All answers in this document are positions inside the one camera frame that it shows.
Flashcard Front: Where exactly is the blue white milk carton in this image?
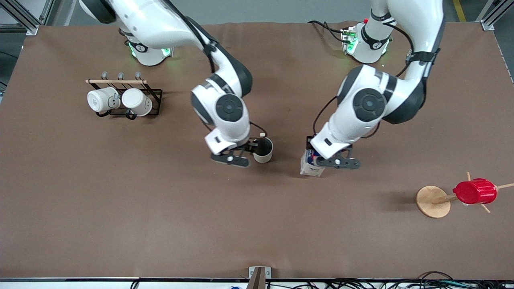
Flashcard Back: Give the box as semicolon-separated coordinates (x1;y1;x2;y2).
300;149;326;177

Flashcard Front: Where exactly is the red plastic cup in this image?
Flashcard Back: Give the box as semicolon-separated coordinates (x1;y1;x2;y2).
453;178;498;205

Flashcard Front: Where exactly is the brown table cover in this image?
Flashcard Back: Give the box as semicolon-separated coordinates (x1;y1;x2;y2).
0;21;514;280

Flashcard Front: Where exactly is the wooden mug tree stand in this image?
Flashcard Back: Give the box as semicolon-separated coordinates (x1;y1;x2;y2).
416;172;514;219

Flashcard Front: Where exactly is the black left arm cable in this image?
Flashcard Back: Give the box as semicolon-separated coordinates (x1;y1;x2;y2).
312;22;415;137

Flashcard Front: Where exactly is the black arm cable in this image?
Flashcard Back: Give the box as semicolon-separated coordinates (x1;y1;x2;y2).
161;0;268;139
312;22;415;137

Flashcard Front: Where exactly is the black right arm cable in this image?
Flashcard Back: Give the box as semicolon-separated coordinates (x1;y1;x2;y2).
161;0;268;139

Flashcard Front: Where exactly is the black wire mug rack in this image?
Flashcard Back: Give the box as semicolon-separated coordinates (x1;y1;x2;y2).
86;71;163;120

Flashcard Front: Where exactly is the white mug with black handle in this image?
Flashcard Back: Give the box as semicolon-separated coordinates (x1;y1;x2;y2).
122;88;153;117

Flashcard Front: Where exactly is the black left base cable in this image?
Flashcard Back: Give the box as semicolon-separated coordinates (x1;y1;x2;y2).
308;20;347;43

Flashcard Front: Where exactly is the black cable bundle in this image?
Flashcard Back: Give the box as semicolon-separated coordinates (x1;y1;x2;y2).
265;271;514;289

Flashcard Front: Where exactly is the white mug with grey handle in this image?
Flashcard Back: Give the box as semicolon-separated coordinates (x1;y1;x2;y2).
87;87;121;113

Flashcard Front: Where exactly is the metal table edge rail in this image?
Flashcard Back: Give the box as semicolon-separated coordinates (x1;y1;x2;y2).
0;276;514;283

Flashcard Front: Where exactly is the aluminium frame profile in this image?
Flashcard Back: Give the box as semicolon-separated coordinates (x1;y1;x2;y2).
480;0;514;31
0;0;55;36

